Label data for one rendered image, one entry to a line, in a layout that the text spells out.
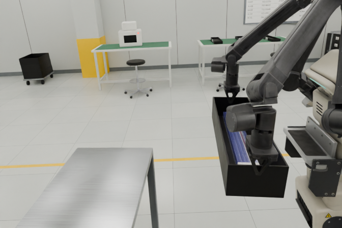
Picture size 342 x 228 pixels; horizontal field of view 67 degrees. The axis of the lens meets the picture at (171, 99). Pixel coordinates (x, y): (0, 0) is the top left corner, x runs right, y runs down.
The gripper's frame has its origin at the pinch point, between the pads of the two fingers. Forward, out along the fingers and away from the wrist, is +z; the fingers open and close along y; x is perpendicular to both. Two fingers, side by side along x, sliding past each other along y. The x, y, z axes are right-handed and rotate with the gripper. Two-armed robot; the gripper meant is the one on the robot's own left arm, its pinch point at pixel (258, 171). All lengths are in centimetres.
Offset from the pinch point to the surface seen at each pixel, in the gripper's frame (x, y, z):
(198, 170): -12, -153, 109
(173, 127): -43, -247, 109
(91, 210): -59, -15, 32
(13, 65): -464, -541, 90
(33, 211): -84, -14, 32
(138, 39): -122, -435, 16
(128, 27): -139, -436, -7
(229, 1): 69, -585, -50
